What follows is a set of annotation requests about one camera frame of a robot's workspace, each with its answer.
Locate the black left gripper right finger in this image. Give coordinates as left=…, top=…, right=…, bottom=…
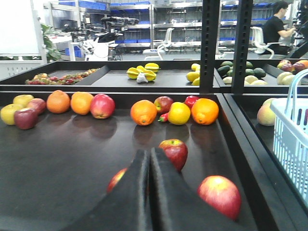
left=149, top=148, right=244, bottom=231

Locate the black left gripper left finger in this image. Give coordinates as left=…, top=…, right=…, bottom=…
left=63, top=150, right=150, bottom=231

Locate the light blue plastic basket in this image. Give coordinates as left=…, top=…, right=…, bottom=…
left=270, top=70, right=308, bottom=206

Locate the red yellow apple front left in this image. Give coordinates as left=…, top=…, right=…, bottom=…
left=106, top=168, right=127, bottom=193

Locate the red apple front right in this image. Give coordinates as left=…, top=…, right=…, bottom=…
left=197, top=175, right=242, bottom=221

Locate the dark red apple middle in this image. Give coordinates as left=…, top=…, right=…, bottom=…
left=158, top=139, right=188, bottom=172

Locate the black wood produce display table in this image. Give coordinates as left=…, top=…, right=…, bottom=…
left=0, top=90, right=299, bottom=231

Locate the small red chili pepper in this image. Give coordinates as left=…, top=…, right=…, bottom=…
left=158, top=112, right=168, bottom=123

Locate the orange middle right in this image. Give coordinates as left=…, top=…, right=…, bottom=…
left=130, top=100, right=157, bottom=126

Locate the orange far right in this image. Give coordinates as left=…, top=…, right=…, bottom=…
left=191, top=98, right=219, bottom=125

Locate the red green apple back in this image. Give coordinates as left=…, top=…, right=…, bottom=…
left=154, top=96, right=174, bottom=114

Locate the pink red apple back row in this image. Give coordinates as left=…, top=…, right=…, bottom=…
left=90, top=93, right=116, bottom=119

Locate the red bell pepper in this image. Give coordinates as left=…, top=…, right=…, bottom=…
left=184, top=95, right=200, bottom=109

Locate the orange back row left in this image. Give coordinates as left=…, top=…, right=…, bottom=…
left=46, top=90, right=70, bottom=114

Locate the pale peach front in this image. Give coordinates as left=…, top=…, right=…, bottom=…
left=257, top=98, right=276, bottom=127

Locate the white garlic bulb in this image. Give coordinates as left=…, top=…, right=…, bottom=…
left=136, top=73, right=148, bottom=83

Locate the lemon pile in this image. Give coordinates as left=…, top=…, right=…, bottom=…
left=186, top=64, right=200, bottom=86

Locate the black upper display shelf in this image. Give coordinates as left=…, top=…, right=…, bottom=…
left=0, top=59, right=288, bottom=94

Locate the yellow starfruit pile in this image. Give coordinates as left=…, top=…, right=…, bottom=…
left=126, top=63, right=160, bottom=82

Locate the small pink apple back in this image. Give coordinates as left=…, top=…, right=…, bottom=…
left=26, top=98, right=47, bottom=115

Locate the dark red apple left group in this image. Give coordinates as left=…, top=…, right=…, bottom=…
left=14, top=108, right=39, bottom=130

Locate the cherry tomato vine pile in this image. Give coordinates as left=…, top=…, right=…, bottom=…
left=25, top=68, right=99, bottom=85

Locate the avocado pile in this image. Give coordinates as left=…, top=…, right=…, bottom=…
left=217, top=61, right=267, bottom=79

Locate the yellow apple back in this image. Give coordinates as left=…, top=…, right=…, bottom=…
left=13, top=94, right=34, bottom=107

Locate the pale pear pile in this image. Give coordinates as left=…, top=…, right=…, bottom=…
left=222, top=71, right=296, bottom=86

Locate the mango and apple pile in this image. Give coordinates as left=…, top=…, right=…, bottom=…
left=277, top=60, right=308, bottom=74

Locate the white office chair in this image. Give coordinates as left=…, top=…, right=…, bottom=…
left=250, top=26, right=285, bottom=59

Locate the person in black shirt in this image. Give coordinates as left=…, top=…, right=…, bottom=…
left=262, top=0, right=296, bottom=55

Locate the white panel at left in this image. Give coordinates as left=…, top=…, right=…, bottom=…
left=0, top=0, right=47, bottom=64

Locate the black shelf upright post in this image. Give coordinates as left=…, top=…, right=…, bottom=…
left=231, top=0, right=253, bottom=94
left=199, top=0, right=220, bottom=93

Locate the black shelf upright post right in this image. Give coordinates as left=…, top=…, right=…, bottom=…
left=231, top=0, right=253, bottom=94

